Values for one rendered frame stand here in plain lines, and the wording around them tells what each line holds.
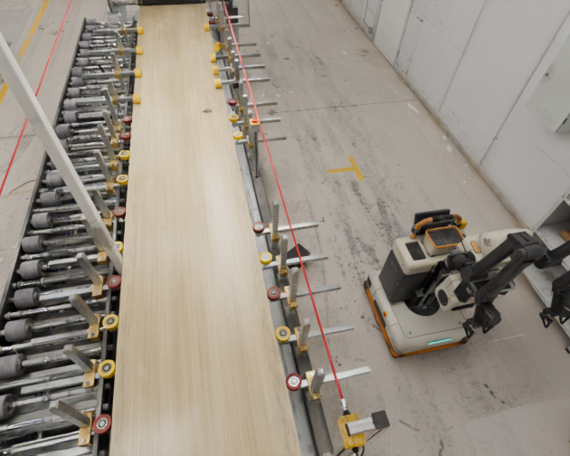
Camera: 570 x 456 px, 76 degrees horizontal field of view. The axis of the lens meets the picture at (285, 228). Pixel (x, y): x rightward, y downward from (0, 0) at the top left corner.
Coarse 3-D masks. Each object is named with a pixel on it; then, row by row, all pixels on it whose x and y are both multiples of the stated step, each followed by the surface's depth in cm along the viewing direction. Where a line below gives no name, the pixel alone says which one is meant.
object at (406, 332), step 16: (368, 288) 300; (384, 304) 277; (400, 304) 276; (432, 304) 279; (384, 320) 278; (400, 320) 268; (416, 320) 268; (432, 320) 269; (448, 320) 269; (464, 320) 270; (384, 336) 281; (400, 336) 261; (416, 336) 261; (432, 336) 262; (448, 336) 263; (464, 336) 266; (400, 352) 264; (416, 352) 271
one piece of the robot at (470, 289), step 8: (496, 272) 200; (480, 280) 203; (488, 280) 203; (512, 280) 203; (456, 288) 212; (464, 288) 205; (472, 288) 199; (480, 288) 200; (504, 288) 200; (512, 288) 200; (456, 296) 213; (464, 296) 206; (472, 296) 200
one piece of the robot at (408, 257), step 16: (416, 224) 240; (464, 224) 247; (400, 240) 248; (416, 240) 248; (400, 256) 246; (416, 256) 240; (384, 272) 275; (400, 272) 249; (416, 272) 243; (432, 272) 245; (448, 272) 237; (384, 288) 279; (400, 288) 257; (416, 288) 262; (416, 304) 276
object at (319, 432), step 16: (224, 48) 434; (224, 64) 416; (240, 112) 354; (240, 128) 340; (256, 192) 287; (272, 256) 249; (288, 320) 219; (304, 368) 202; (304, 400) 194; (320, 416) 187; (320, 432) 182; (320, 448) 178
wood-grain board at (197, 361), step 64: (192, 64) 370; (192, 128) 302; (128, 192) 254; (192, 192) 256; (128, 256) 220; (192, 256) 222; (256, 256) 224; (128, 320) 194; (192, 320) 196; (256, 320) 197; (128, 384) 174; (192, 384) 175; (256, 384) 177; (128, 448) 158; (192, 448) 159; (256, 448) 160
